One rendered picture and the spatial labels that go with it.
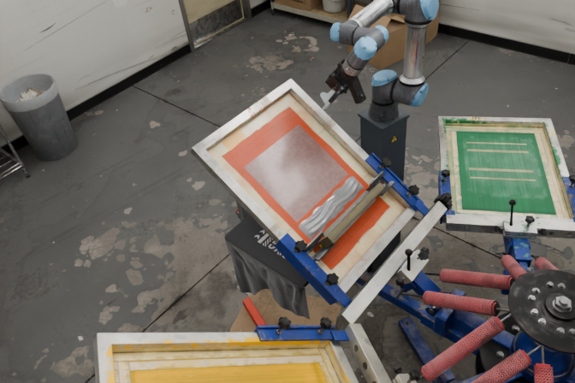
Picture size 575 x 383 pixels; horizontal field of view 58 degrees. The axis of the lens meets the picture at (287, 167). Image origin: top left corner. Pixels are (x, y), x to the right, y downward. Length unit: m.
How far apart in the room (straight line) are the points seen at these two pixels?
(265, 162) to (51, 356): 2.05
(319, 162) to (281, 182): 0.20
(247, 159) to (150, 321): 1.70
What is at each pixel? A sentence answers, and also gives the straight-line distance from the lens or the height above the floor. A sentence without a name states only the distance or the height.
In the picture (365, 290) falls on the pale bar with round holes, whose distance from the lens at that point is 1.93.
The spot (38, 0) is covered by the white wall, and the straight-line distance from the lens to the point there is 5.17.
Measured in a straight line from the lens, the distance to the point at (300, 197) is 2.06.
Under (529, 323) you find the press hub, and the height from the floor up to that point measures 1.31.
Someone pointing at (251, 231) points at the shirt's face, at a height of 0.95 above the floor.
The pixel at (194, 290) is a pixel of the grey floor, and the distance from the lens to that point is 3.53.
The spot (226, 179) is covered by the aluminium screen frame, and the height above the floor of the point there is 1.46.
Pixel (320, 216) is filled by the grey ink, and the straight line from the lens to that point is 2.05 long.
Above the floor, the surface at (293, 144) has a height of 1.41.
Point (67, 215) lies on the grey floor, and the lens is 4.44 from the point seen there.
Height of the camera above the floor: 2.73
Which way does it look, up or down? 40 degrees down
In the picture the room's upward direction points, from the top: 8 degrees counter-clockwise
